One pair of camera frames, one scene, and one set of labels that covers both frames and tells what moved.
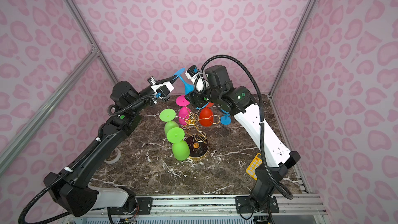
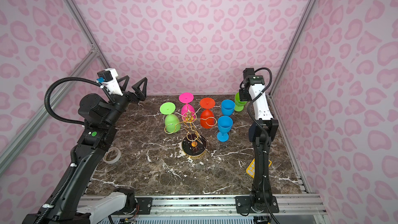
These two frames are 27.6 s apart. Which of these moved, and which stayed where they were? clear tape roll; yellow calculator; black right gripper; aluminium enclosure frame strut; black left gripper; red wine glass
Moved: black right gripper; black left gripper
Stayed: yellow calculator; clear tape roll; red wine glass; aluminium enclosure frame strut
